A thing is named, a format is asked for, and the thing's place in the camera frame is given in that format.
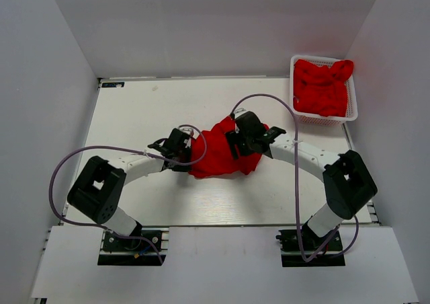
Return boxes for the white plastic basket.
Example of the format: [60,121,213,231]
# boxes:
[289,54,358,126]

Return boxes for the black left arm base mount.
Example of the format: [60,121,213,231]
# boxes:
[97,227,169,266]

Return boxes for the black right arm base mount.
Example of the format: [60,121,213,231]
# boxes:
[275,225,347,268]

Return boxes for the red t-shirt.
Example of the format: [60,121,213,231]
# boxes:
[188,116,261,179]

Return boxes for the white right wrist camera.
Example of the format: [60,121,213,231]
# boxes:
[233,108,247,117]

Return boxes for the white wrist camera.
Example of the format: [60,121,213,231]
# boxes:
[233,108,247,117]
[181,127,194,139]

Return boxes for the red t-shirts in basket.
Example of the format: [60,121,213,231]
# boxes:
[293,59,354,117]

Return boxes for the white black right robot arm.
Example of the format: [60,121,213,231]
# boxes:
[226,110,378,245]

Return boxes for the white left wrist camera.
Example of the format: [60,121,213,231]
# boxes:
[181,127,194,139]

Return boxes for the blue label sticker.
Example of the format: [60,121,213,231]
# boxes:
[101,82,125,88]

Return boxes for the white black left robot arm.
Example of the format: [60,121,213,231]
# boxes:
[67,128,193,237]

